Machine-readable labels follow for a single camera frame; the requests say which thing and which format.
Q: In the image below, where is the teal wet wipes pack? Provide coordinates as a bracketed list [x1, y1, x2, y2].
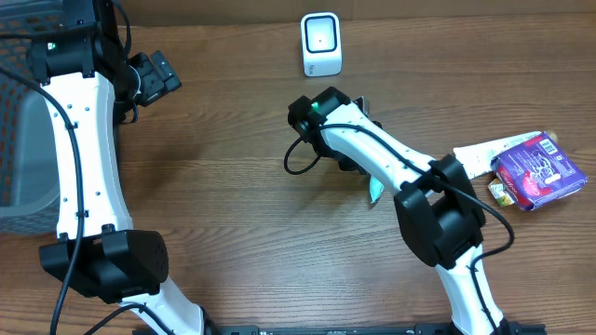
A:
[369, 176, 385, 206]

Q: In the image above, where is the grey plastic mesh basket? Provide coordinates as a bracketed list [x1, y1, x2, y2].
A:
[0, 0, 120, 235]

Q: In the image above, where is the red purple pad pack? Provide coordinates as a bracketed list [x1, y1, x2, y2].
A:
[491, 132, 589, 210]

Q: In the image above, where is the green juice carton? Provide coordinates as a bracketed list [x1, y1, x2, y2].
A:
[487, 179, 516, 207]

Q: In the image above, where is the white tube gold cap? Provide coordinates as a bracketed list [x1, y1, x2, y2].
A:
[454, 131, 559, 179]

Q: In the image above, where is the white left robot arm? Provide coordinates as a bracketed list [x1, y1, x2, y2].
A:
[28, 1, 210, 334]

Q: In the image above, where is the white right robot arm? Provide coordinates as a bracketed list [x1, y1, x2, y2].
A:
[288, 87, 507, 334]

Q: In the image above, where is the white barcode scanner box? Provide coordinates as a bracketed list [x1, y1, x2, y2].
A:
[300, 12, 343, 77]

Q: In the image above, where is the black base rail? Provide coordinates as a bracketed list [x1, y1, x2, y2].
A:
[132, 323, 549, 335]

